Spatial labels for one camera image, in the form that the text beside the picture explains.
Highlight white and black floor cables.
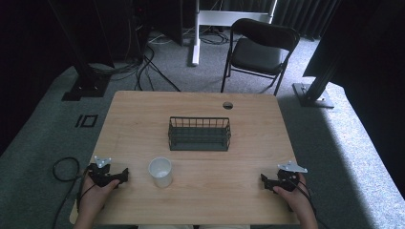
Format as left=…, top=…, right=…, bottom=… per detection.
left=148, top=26, right=231, bottom=46

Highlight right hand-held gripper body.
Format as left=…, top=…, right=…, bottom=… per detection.
left=272, top=160, right=309, bottom=194

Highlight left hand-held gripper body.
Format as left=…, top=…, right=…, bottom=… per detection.
left=86, top=155, right=123, bottom=189

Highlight person's left hand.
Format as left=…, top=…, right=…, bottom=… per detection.
left=76, top=178, right=121, bottom=221

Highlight bundle of black floor cables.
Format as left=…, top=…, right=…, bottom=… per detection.
left=88, top=12, right=182, bottom=94

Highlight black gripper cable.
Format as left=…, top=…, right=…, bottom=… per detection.
left=51, top=156, right=94, bottom=229
left=285, top=175, right=330, bottom=229

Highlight black metal stand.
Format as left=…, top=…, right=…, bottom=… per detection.
left=291, top=47, right=343, bottom=110
left=47, top=0, right=113, bottom=103

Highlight black folding chair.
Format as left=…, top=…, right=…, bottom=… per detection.
left=220, top=17, right=301, bottom=97

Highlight white desk frame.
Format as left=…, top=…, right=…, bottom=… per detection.
left=190, top=0, right=279, bottom=67

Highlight black wire basket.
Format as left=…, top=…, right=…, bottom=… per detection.
left=167, top=115, right=233, bottom=153

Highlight white cup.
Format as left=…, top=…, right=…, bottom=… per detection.
left=147, top=156, right=174, bottom=189

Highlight person's right hand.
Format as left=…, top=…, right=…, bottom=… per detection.
left=272, top=173, right=315, bottom=221

